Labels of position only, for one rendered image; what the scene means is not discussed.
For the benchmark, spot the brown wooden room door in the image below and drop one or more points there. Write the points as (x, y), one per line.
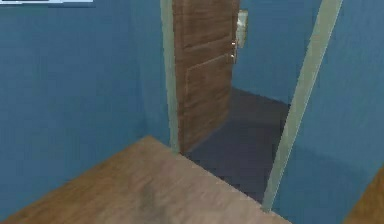
(203, 73)

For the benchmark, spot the pale wall switch plate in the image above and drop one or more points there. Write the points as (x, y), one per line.
(242, 28)

